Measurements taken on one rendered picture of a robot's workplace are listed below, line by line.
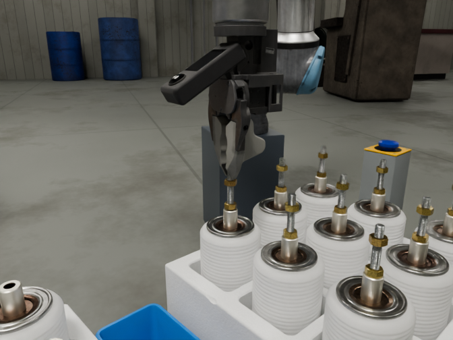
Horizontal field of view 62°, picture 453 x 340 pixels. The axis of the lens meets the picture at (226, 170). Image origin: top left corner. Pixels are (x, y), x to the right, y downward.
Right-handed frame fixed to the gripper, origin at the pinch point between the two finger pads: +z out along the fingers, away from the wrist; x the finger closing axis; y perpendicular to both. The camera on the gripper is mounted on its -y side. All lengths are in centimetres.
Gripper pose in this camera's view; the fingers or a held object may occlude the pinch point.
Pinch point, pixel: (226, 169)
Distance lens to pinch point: 56.4
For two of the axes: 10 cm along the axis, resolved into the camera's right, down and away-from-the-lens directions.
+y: 8.6, -1.6, 4.9
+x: -5.1, -2.6, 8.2
